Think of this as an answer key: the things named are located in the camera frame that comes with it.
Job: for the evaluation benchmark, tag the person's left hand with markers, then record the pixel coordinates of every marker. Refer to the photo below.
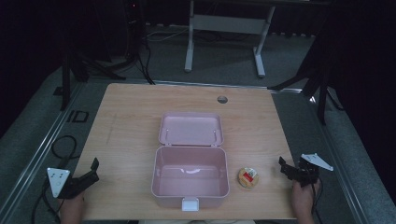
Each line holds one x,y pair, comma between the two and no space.
72,207

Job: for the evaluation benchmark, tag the person's right hand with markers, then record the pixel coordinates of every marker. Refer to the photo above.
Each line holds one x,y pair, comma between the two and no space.
303,200

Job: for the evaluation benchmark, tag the black tripod stand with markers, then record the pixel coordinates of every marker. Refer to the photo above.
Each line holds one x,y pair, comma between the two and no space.
82,67
316,77

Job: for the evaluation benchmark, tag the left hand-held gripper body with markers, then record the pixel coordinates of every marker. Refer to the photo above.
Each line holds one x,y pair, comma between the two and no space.
58,182

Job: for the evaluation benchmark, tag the pink plastic box with lid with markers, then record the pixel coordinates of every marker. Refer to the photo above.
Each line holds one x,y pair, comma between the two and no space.
190,158

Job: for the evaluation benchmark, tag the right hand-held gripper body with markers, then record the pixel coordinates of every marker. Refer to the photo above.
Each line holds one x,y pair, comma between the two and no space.
307,169

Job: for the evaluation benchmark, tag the round yellow snack cup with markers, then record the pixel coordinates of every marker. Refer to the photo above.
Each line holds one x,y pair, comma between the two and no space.
248,177

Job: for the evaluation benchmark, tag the white metal desk frame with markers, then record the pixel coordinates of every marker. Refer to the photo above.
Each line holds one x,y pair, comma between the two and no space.
229,31

